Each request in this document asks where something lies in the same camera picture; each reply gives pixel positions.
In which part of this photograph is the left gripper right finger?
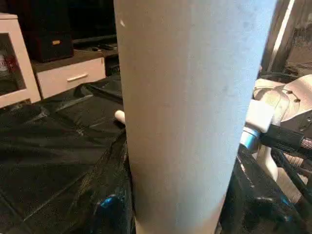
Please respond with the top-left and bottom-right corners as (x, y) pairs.
(218, 144), (305, 234)

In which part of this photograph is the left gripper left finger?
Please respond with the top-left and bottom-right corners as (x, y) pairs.
(68, 128), (136, 234)

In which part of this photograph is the black work mat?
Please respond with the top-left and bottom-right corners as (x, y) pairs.
(0, 73), (312, 234)

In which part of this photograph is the dark low sideboard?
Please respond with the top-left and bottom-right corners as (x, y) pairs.
(73, 33), (120, 78)

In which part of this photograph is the white glass-door cabinet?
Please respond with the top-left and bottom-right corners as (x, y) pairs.
(0, 13), (42, 109)

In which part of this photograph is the large black box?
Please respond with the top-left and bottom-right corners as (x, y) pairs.
(19, 0), (75, 63)

